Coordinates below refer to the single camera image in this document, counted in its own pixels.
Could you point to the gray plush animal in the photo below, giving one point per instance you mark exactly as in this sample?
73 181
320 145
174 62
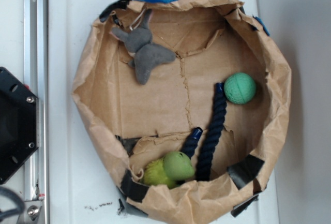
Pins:
146 54

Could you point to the brown paper bag bin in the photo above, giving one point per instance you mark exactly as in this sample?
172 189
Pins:
132 124

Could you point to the yellow-green plush toy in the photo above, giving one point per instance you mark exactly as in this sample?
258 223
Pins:
171 168

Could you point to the green rubber ball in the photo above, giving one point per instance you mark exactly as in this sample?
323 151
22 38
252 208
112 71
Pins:
240 88

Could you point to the white plastic tray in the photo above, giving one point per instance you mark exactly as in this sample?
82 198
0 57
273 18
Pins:
80 188

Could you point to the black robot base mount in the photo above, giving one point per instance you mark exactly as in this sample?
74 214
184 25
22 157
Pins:
18 124

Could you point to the aluminum rail frame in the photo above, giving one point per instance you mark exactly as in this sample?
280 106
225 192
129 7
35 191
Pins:
36 175

